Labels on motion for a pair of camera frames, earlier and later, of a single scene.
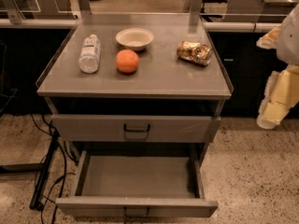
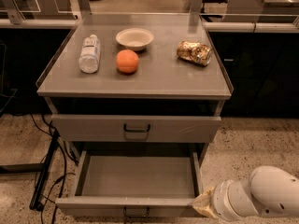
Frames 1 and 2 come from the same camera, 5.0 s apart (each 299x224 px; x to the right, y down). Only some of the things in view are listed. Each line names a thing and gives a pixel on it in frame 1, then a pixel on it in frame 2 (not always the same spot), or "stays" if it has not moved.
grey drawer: (165, 184) stays
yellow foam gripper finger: (281, 95) to (230, 200)
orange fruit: (127, 61) stays
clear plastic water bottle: (90, 56) stays
